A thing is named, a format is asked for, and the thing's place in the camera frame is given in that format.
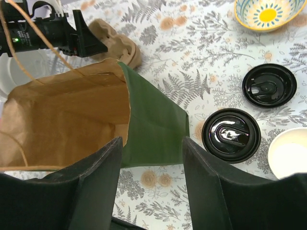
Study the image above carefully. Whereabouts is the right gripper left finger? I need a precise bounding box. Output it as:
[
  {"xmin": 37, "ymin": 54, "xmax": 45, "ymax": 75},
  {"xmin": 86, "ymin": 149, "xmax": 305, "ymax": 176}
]
[{"xmin": 0, "ymin": 137, "xmax": 123, "ymax": 230}]

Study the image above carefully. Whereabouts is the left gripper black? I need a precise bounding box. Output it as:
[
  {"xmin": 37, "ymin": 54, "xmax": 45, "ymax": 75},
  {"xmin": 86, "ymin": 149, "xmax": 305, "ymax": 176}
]
[{"xmin": 35, "ymin": 10, "xmax": 107, "ymax": 58}]

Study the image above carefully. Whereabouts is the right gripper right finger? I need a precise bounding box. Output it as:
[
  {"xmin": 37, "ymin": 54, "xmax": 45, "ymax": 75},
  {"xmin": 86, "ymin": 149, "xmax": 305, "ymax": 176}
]
[{"xmin": 182, "ymin": 137, "xmax": 307, "ymax": 230}]

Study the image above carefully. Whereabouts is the black coffee cup lid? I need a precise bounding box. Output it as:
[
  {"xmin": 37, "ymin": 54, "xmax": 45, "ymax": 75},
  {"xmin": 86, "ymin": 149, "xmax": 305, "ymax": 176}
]
[{"xmin": 201, "ymin": 108, "xmax": 261, "ymax": 163}]

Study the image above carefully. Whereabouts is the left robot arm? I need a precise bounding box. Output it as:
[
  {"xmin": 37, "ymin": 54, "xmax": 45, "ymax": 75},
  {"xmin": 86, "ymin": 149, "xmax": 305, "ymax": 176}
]
[{"xmin": 0, "ymin": 0, "xmax": 108, "ymax": 58}]

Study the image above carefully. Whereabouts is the brown cardboard cup carrier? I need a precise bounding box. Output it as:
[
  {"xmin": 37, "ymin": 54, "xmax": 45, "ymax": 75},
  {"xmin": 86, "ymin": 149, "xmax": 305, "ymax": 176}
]
[{"xmin": 88, "ymin": 19, "xmax": 142, "ymax": 69}]

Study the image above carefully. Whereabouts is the white plate left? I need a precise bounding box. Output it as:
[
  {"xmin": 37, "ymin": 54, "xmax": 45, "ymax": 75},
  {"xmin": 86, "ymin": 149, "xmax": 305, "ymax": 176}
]
[{"xmin": 0, "ymin": 49, "xmax": 60, "ymax": 99}]

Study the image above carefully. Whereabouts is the green paper bag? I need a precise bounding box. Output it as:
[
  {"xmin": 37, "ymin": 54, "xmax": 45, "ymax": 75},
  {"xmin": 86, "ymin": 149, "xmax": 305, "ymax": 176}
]
[{"xmin": 0, "ymin": 58, "xmax": 189, "ymax": 171}]

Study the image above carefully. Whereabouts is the floral tablecloth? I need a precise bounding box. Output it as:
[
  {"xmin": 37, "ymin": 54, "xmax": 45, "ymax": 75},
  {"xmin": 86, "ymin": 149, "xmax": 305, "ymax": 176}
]
[{"xmin": 62, "ymin": 0, "xmax": 307, "ymax": 230}]

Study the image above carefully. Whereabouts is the yellow patterned ceramic bowl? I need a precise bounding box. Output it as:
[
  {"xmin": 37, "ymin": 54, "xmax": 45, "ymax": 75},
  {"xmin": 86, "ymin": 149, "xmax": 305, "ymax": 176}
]
[{"xmin": 234, "ymin": 0, "xmax": 307, "ymax": 33}]

